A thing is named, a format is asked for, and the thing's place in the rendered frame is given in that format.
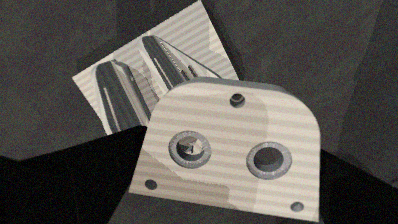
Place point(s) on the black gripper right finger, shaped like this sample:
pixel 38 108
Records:
pixel 348 195

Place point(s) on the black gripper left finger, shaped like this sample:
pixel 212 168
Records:
pixel 82 184

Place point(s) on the beige metal housing plate with two holes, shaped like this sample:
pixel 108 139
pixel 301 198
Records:
pixel 232 130

